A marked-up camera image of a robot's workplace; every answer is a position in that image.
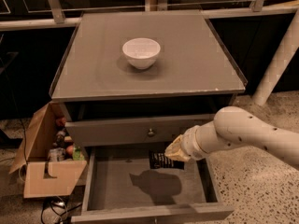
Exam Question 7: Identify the white ceramic bowl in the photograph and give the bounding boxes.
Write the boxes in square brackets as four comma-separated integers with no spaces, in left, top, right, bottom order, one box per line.
[122,37,161,70]

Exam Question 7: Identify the green packet in box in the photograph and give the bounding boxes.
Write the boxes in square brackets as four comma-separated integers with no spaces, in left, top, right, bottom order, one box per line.
[72,147,85,161]

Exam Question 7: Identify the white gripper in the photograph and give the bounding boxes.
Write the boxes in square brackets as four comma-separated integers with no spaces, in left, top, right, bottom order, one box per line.
[164,125,207,162]

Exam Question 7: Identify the dark bottle in box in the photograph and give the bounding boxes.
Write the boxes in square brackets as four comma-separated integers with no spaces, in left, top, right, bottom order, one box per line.
[55,130,66,147]

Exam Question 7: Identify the black rxbar chocolate wrapper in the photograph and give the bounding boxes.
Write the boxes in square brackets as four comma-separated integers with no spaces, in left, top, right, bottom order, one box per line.
[149,151,184,170]

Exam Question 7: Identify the grey top drawer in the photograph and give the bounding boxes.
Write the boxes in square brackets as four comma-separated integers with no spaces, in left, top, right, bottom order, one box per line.
[66,114,214,147]

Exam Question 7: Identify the round metal drawer knob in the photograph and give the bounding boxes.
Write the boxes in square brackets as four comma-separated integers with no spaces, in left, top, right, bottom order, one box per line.
[147,129,156,137]

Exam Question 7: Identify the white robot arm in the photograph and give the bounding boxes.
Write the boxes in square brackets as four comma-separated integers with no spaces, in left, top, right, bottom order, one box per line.
[164,106,299,169]

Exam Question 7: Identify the grey middle drawer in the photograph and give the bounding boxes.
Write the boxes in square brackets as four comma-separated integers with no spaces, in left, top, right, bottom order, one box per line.
[71,143,234,224]

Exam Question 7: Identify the black floor cables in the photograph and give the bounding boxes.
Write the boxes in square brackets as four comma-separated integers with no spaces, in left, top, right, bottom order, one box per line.
[40,196,83,224]

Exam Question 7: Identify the metal window rail frame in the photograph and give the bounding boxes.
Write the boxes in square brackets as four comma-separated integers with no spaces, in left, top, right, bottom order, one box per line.
[0,0,299,32]

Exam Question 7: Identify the grey drawer cabinet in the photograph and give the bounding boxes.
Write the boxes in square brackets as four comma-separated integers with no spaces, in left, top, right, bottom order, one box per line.
[49,10,249,224]

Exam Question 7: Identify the red round item in box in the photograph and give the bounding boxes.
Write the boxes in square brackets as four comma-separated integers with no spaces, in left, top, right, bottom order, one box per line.
[55,117,66,127]

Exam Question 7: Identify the grey drawer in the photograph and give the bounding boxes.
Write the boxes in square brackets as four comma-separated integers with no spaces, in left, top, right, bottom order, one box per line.
[71,143,234,224]
[66,114,214,147]

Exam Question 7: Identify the red apple in box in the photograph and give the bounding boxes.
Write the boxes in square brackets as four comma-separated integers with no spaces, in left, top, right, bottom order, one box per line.
[65,145,74,156]

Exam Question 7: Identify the open cardboard box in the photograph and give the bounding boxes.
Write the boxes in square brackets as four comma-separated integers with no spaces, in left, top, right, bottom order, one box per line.
[9,103,87,198]

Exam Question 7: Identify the silver can in box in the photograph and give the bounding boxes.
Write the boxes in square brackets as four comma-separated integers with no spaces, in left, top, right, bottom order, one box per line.
[49,147,65,161]

